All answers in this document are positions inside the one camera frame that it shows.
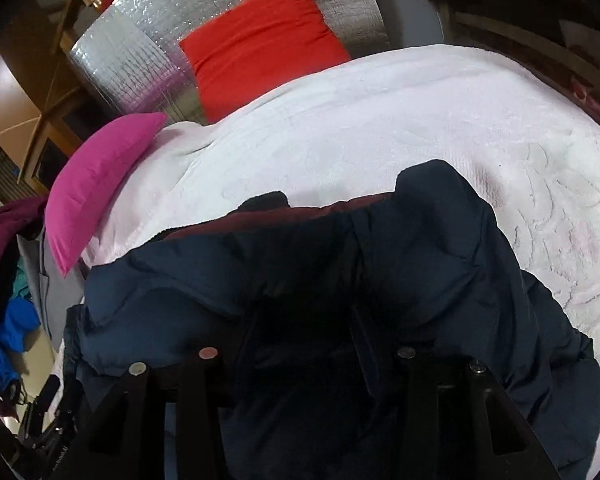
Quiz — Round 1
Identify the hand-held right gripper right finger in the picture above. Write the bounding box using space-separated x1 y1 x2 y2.
350 305 563 480

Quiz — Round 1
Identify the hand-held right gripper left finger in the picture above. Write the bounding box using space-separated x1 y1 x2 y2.
62 345 226 480

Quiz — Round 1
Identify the navy padded jacket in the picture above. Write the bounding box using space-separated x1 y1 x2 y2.
62 159 600 480

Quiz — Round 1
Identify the blue garment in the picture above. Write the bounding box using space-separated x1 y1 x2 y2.
0 297 41 391

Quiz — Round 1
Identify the grey garment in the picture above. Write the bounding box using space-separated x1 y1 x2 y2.
17 230 88 351

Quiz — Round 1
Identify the teal garment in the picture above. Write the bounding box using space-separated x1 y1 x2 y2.
10 260 33 301

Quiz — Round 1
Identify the maroon garment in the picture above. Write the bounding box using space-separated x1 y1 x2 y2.
0 195 48 306

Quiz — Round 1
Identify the pink pillow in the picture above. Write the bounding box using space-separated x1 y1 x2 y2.
45 112 168 277

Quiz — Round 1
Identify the white fleece blanket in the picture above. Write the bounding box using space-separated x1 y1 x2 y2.
50 44 600 480

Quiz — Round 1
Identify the silver foil insulation mat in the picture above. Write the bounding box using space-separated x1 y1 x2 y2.
69 0 393 126

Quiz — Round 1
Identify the red pillow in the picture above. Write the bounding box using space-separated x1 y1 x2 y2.
179 0 352 123

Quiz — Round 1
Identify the brown rattan rack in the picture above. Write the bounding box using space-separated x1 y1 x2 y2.
430 0 600 136

